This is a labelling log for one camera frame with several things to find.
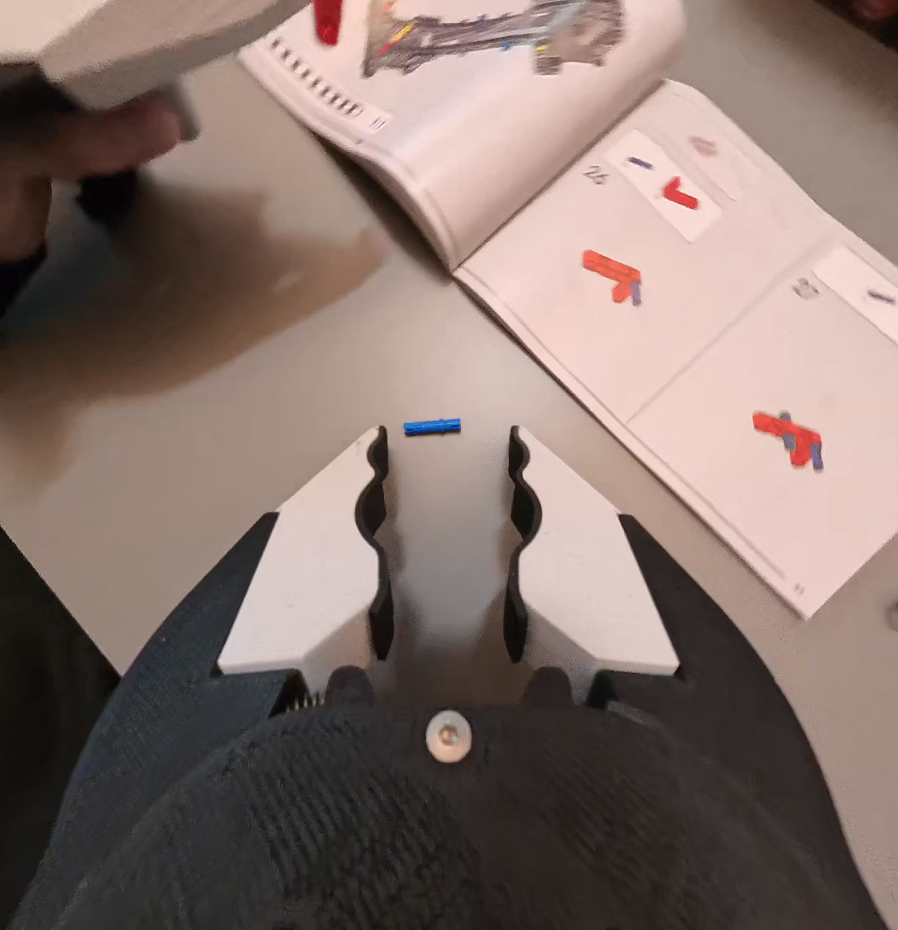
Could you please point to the grey desk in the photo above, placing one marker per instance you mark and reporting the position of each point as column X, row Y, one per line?
column 202, row 436

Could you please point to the white instruction booklet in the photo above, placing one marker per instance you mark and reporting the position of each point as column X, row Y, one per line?
column 711, row 349

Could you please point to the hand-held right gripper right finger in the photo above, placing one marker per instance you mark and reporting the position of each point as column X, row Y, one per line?
column 586, row 581

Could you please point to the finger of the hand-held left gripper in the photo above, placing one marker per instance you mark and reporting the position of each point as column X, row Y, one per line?
column 130, row 37

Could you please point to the red angled toy beam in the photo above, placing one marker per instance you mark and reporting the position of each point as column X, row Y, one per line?
column 326, row 22

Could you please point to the person's left hand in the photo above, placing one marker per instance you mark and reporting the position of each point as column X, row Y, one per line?
column 107, row 138

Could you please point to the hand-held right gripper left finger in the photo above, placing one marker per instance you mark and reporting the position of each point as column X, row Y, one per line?
column 311, row 581

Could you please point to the blue toy pin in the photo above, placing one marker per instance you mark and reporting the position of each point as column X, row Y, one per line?
column 432, row 427

